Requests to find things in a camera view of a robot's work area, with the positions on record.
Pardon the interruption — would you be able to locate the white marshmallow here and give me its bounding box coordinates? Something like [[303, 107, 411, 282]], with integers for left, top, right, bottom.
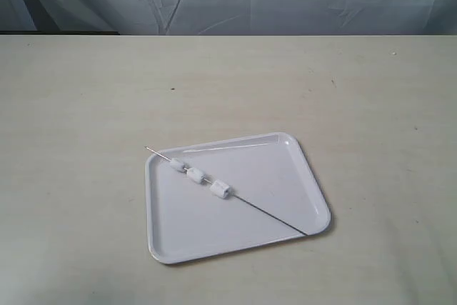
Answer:
[[209, 180, 231, 199], [186, 167, 205, 184], [169, 158, 187, 173]]

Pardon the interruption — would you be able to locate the thin metal skewer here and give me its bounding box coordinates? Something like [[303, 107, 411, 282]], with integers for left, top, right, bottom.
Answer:
[[144, 146, 309, 237]]

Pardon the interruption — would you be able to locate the white plastic tray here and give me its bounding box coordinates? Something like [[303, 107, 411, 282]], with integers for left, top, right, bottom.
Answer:
[[145, 132, 331, 264]]

